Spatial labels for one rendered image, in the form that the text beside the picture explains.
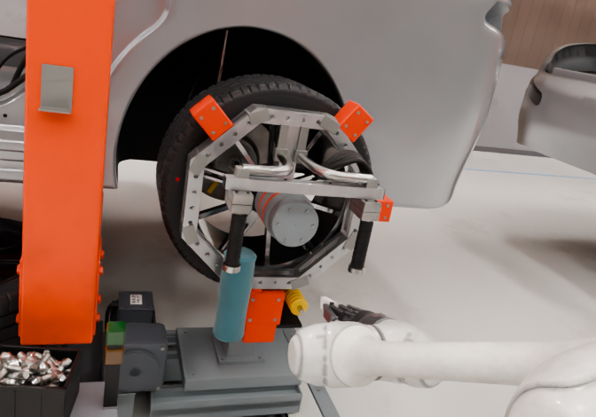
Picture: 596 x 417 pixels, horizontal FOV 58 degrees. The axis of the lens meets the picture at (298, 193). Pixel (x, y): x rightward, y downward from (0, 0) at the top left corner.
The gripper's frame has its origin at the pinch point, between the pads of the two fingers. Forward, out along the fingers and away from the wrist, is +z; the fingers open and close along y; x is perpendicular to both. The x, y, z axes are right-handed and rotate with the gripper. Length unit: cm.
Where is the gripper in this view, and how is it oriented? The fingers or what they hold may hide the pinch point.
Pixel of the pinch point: (328, 305)
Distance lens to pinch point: 136.5
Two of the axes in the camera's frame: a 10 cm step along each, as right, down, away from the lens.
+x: -0.7, 10.0, 0.6
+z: -4.0, -0.8, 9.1
